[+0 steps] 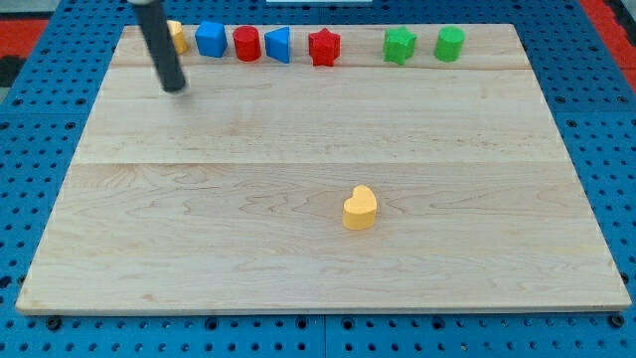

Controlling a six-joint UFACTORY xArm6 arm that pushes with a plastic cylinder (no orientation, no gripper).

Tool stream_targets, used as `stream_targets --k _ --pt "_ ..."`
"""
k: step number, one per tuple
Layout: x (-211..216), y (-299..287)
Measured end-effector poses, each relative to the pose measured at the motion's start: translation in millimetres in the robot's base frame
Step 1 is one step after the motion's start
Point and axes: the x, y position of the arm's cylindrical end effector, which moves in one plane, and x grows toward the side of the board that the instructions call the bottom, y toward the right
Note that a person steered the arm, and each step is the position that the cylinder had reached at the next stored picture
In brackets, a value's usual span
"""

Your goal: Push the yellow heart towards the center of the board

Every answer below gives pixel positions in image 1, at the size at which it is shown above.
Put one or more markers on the yellow heart block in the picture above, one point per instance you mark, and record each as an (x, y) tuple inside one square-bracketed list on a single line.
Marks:
[(360, 209)]

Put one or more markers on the light wooden board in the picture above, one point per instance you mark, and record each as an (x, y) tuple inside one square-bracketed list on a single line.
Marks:
[(227, 198)]

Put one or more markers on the red star block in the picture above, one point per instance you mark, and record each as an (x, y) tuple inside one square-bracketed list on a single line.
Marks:
[(324, 47)]

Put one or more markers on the blue triangle block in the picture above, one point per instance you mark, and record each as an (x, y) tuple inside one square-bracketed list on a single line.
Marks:
[(277, 44)]

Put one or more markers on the red cylinder block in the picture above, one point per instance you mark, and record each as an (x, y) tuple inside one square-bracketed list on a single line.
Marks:
[(247, 43)]

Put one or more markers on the green star block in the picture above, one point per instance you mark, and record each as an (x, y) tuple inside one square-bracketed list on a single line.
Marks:
[(398, 45)]

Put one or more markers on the blue rounded square block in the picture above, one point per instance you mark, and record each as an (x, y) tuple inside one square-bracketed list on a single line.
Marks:
[(211, 39)]

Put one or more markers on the green cylinder block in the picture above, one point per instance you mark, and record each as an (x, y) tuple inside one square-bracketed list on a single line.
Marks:
[(449, 44)]

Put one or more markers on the yellow block behind rod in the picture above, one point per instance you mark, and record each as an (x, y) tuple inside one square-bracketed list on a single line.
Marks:
[(178, 36)]

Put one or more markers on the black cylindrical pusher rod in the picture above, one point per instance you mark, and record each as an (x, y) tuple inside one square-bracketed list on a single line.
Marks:
[(152, 20)]

